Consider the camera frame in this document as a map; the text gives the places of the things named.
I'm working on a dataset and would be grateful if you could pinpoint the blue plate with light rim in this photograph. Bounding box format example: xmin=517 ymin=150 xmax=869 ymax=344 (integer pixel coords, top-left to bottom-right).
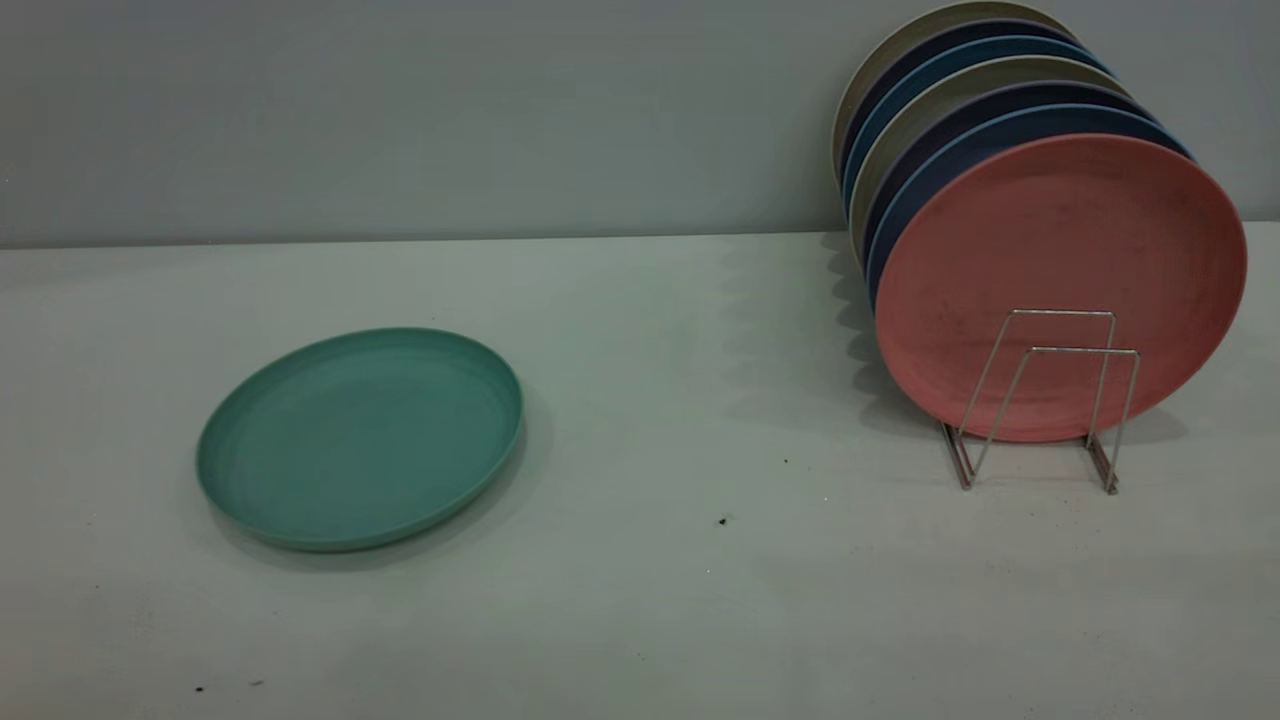
xmin=866 ymin=103 xmax=1198 ymax=309

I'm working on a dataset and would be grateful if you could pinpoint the green round plate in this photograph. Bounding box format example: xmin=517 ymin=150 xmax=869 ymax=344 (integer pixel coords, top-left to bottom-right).
xmin=195 ymin=327 xmax=524 ymax=553

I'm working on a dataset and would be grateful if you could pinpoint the pink round plate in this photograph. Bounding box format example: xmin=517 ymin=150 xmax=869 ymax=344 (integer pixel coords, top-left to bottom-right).
xmin=874 ymin=133 xmax=1248 ymax=444

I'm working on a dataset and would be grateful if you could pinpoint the dark purple plate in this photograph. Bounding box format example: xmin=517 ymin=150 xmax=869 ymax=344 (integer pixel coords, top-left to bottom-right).
xmin=860 ymin=80 xmax=1159 ymax=276

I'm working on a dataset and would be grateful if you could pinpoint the beige round plate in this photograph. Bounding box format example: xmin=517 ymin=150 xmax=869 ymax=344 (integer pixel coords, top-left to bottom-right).
xmin=848 ymin=55 xmax=1134 ymax=266
xmin=831 ymin=0 xmax=1079 ymax=191

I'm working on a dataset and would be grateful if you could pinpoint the teal blue plate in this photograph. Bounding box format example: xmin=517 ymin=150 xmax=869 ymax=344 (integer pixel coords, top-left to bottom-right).
xmin=843 ymin=35 xmax=1113 ymax=216

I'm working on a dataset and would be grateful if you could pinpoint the silver wire plate rack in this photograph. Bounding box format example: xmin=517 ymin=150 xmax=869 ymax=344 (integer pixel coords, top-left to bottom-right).
xmin=940 ymin=309 xmax=1142 ymax=495

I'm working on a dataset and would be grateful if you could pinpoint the dark navy plate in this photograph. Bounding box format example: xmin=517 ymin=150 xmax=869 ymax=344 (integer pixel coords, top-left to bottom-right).
xmin=840 ymin=18 xmax=1089 ymax=186

